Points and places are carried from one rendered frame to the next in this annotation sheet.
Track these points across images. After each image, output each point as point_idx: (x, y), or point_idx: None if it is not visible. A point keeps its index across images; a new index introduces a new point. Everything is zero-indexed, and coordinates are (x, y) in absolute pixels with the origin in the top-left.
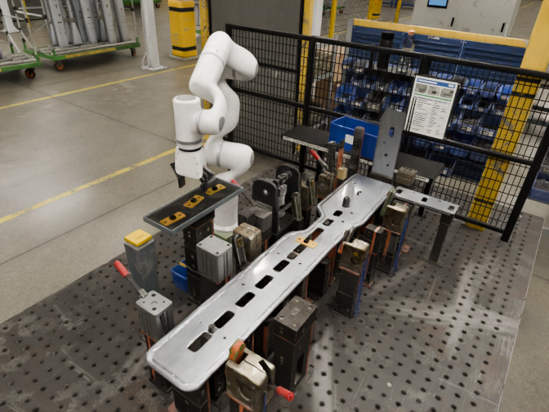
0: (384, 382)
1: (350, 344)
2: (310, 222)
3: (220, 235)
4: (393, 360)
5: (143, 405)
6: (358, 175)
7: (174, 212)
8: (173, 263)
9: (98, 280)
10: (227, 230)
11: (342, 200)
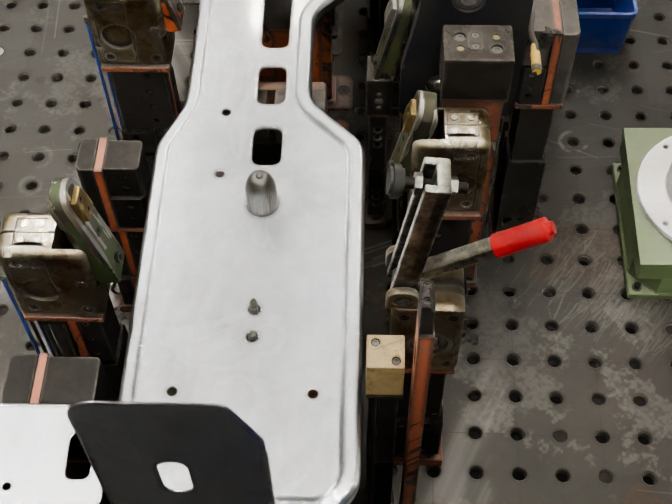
0: (8, 49)
1: (110, 88)
2: (493, 495)
3: (655, 133)
4: (0, 103)
5: None
6: (331, 489)
7: None
8: None
9: None
10: (656, 152)
11: (289, 228)
